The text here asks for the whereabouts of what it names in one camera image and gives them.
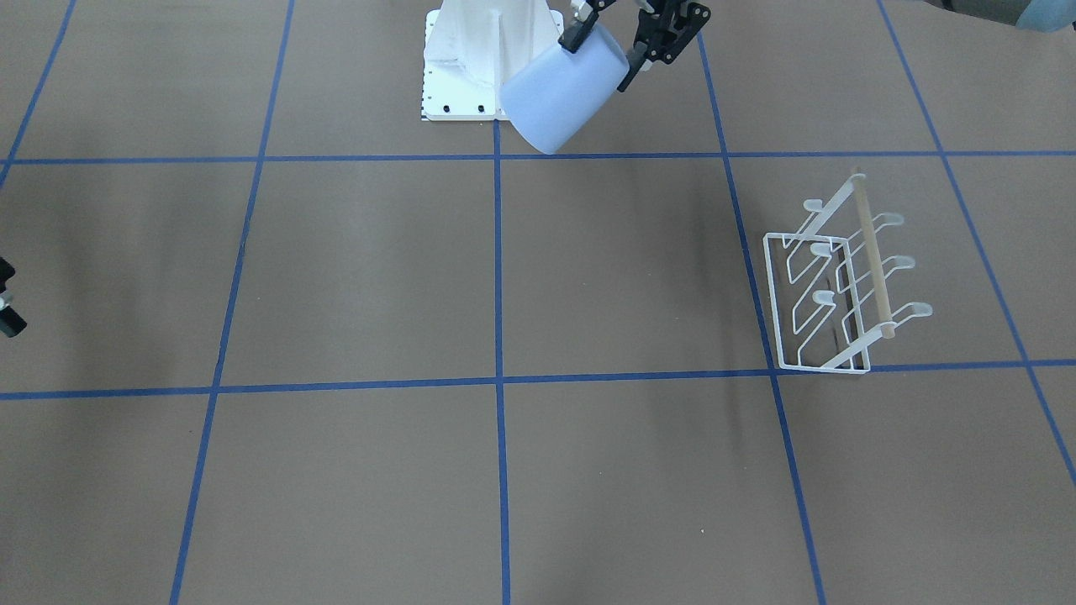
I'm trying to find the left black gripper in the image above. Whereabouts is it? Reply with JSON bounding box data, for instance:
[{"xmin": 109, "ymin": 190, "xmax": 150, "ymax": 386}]
[{"xmin": 558, "ymin": 1, "xmax": 712, "ymax": 92}]

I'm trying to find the light blue plastic cup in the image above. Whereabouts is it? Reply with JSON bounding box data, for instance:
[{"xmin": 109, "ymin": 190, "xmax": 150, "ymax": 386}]
[{"xmin": 500, "ymin": 24, "xmax": 629, "ymax": 155}]

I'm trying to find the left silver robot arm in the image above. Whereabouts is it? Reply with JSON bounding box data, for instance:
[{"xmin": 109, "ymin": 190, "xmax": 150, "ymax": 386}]
[{"xmin": 558, "ymin": 1, "xmax": 1075, "ymax": 92}]

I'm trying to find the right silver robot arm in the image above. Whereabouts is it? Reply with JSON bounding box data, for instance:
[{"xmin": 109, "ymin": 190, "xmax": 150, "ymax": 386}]
[{"xmin": 0, "ymin": 257, "xmax": 27, "ymax": 338}]

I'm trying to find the white camera mast pedestal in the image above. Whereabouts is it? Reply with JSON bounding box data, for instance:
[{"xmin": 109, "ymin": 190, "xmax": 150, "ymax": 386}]
[{"xmin": 420, "ymin": 1, "xmax": 565, "ymax": 122}]

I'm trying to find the white wire cup holder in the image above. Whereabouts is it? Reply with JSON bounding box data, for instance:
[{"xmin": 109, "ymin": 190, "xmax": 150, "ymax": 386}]
[{"xmin": 762, "ymin": 170, "xmax": 934, "ymax": 375}]

